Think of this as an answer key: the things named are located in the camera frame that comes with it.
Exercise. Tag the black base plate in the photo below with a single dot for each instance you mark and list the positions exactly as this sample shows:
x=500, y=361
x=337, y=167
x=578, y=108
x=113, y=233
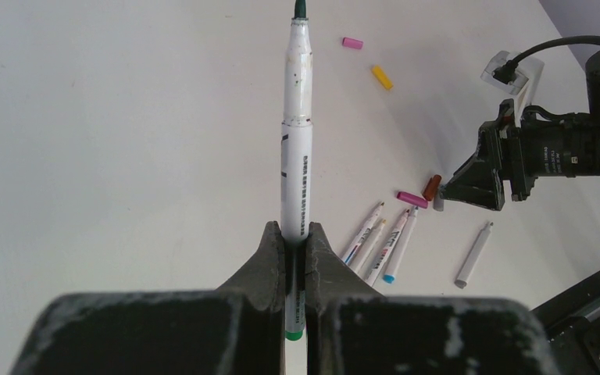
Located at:
x=571, y=321

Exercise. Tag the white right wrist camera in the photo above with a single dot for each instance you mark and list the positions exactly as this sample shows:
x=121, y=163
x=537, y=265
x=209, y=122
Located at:
x=522, y=84

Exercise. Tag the yellow white pen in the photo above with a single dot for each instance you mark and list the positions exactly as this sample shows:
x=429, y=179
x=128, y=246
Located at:
x=368, y=246

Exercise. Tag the yellow pen cap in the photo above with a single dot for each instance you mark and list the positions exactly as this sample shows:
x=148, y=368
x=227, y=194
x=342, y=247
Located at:
x=382, y=77

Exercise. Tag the light pink pen cap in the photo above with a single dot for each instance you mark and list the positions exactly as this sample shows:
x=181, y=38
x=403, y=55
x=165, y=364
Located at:
x=352, y=43

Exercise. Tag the blue tipped white pen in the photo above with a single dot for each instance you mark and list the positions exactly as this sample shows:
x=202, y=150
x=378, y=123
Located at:
x=393, y=264

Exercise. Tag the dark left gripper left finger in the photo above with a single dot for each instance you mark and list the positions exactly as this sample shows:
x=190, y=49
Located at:
x=237, y=328

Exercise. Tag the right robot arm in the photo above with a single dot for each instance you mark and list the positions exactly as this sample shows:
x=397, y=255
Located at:
x=564, y=145

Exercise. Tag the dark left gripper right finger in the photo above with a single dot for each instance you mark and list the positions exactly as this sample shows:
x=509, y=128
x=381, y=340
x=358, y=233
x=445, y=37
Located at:
x=353, y=329

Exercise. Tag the brown pen cap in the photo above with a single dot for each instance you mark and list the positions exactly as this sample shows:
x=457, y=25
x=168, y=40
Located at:
x=431, y=188

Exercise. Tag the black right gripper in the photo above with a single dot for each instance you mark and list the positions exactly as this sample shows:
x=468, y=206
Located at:
x=479, y=181

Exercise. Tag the grey pen cap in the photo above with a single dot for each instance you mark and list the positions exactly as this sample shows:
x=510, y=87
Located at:
x=438, y=201

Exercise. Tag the green white pen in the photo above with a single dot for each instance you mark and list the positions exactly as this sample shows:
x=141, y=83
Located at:
x=296, y=152

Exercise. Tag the brown white pen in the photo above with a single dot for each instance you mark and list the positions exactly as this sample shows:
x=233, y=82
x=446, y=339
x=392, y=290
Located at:
x=362, y=234

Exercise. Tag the grey tipped white pen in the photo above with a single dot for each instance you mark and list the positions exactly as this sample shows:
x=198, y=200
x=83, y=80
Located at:
x=462, y=277

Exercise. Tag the red tipped white pen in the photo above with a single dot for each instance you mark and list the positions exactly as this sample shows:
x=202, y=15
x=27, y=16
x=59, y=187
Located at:
x=388, y=246

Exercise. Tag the magenta pen cap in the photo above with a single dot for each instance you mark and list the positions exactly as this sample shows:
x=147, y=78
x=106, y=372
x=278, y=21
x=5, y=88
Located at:
x=412, y=199

